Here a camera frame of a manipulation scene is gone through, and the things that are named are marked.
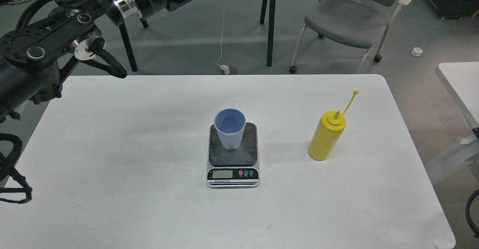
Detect blue ribbed plastic cup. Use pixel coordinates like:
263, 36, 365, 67
214, 109, 247, 150

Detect yellow squeeze bottle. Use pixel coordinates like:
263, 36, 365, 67
307, 89, 360, 162

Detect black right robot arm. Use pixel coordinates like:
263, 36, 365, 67
465, 189, 479, 239

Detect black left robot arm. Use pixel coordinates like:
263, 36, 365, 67
0, 0, 192, 122

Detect digital kitchen scale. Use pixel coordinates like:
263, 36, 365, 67
206, 122, 260, 189

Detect black legged table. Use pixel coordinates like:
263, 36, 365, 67
119, 0, 287, 72

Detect grey office chair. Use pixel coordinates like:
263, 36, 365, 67
289, 0, 412, 74

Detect small white spool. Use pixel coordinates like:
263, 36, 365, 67
411, 47, 423, 57

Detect white side table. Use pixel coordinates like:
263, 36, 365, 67
424, 62, 479, 185

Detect white cable with plug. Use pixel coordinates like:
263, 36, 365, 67
216, 10, 239, 75

